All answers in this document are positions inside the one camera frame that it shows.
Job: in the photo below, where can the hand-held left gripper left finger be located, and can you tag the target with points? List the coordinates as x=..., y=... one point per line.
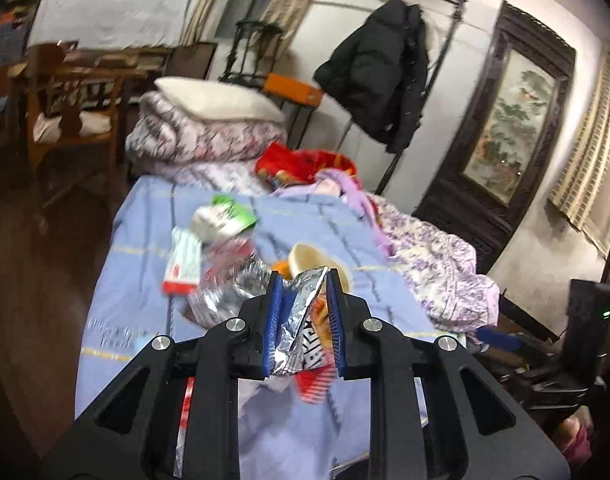
x=274, y=320

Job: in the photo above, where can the orange flat box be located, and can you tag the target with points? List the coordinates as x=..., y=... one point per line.
x=290, y=89

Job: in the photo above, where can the window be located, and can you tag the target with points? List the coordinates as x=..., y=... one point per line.
x=245, y=5

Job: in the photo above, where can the green white packet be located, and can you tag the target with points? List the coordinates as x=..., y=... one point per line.
x=225, y=212

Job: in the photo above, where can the black puffer jacket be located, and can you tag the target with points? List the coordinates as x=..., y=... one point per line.
x=380, y=70

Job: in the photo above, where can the cream cup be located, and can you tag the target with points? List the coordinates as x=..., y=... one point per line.
x=307, y=257

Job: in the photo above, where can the red blanket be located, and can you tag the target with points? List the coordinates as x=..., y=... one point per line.
x=290, y=160

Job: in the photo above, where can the beige patterned curtain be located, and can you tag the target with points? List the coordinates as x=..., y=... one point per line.
x=290, y=5
x=205, y=5

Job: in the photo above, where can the black plant stand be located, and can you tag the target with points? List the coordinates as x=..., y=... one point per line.
x=255, y=24

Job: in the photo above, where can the blue checked bed sheet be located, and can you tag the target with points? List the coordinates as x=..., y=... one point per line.
x=135, y=270

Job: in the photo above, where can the red white plastic wrapper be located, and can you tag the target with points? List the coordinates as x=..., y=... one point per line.
x=185, y=410

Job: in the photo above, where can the white cloth cover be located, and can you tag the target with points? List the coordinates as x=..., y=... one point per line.
x=115, y=5

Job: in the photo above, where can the white chair cushion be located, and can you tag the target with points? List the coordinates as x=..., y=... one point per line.
x=85, y=122

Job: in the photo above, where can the crumpled pink plastic wrapper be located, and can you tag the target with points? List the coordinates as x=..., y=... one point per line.
x=230, y=252

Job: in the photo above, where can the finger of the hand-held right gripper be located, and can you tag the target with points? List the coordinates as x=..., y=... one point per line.
x=497, y=338

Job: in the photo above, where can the purple floral duvet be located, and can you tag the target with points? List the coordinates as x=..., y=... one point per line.
x=435, y=260

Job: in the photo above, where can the lilac garment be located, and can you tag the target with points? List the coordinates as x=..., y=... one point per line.
x=350, y=195

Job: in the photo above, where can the folded floral quilt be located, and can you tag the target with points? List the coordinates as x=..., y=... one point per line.
x=200, y=135

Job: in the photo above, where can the beige checked curtain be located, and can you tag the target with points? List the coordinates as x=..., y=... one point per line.
x=590, y=150

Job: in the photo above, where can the person's right forearm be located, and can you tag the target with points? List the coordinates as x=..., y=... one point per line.
x=580, y=440

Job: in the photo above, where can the silver snack wrapper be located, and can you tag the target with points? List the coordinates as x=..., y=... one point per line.
x=300, y=320

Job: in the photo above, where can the white red carton box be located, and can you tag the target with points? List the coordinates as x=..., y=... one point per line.
x=182, y=260

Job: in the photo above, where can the brown framed board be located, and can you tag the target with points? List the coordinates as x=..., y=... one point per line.
x=190, y=62

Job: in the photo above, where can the dark framed painting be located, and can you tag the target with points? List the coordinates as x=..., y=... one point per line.
x=515, y=125

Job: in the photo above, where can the white pillow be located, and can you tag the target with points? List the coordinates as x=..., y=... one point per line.
x=210, y=97

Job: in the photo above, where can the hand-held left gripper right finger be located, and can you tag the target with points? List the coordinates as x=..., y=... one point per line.
x=337, y=325

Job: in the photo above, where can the wooden chair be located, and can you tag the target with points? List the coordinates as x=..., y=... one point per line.
x=50, y=85

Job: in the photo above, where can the crumpled silver foil bag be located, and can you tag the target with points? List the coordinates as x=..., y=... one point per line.
x=220, y=295

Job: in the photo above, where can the black metal coat stand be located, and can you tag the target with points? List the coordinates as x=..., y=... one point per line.
x=460, y=2

